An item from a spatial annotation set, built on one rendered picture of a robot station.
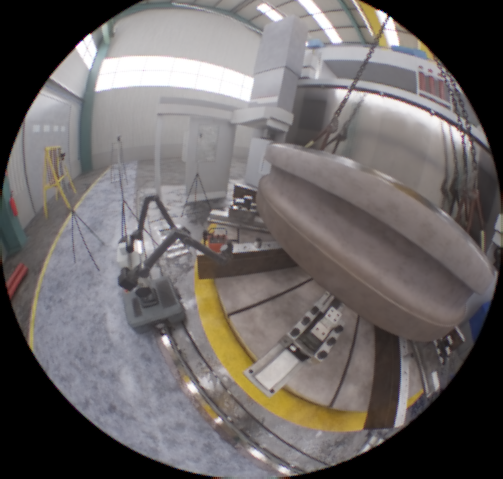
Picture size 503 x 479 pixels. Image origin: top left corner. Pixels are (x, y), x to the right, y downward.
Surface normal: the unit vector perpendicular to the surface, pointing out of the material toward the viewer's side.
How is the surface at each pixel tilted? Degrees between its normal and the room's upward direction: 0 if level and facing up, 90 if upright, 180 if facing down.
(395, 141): 90
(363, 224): 90
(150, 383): 0
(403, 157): 90
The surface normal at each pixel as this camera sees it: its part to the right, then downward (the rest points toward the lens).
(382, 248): -0.74, 0.23
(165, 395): 0.17, -0.84
